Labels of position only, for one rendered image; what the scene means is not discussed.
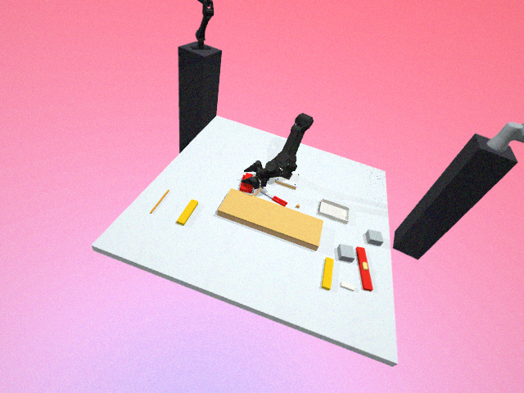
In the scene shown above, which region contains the small white flat bar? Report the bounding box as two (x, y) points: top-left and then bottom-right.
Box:
(341, 282), (355, 291)

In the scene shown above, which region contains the yellow flat bar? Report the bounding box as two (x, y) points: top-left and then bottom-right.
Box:
(322, 257), (334, 291)
(177, 199), (198, 226)

